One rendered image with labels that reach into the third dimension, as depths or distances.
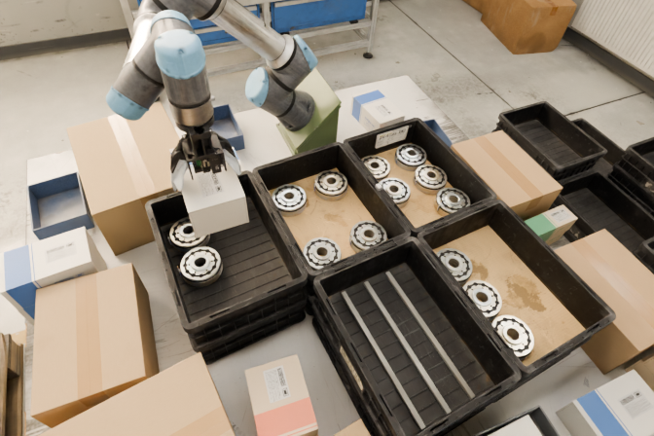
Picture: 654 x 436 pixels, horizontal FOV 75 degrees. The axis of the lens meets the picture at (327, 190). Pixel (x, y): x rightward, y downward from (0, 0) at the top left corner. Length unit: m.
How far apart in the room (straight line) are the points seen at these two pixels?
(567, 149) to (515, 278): 1.18
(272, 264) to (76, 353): 0.48
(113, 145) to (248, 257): 0.57
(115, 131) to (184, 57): 0.82
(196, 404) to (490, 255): 0.84
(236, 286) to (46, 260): 0.47
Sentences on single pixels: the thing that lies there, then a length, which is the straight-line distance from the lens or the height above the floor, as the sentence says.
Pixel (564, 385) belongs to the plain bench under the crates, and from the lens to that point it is 1.36.
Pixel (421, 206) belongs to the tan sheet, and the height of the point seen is 0.83.
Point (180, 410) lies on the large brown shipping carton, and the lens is 0.98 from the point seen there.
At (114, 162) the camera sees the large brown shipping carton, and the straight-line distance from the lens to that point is 1.42.
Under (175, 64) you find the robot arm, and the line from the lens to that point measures 0.74.
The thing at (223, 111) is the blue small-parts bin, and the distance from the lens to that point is 1.78.
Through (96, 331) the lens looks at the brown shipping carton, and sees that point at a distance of 1.15.
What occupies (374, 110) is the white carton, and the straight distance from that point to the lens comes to 1.72.
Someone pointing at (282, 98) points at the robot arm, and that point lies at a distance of 1.47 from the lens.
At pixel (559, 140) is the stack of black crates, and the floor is 0.49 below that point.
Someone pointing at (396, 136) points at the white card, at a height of 0.88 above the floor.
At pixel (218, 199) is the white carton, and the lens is 0.92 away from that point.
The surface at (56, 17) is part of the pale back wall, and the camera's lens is 3.87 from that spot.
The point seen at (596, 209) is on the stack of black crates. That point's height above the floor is 0.38.
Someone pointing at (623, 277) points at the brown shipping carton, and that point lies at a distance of 1.41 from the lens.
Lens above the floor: 1.82
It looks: 48 degrees down
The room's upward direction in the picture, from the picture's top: 4 degrees clockwise
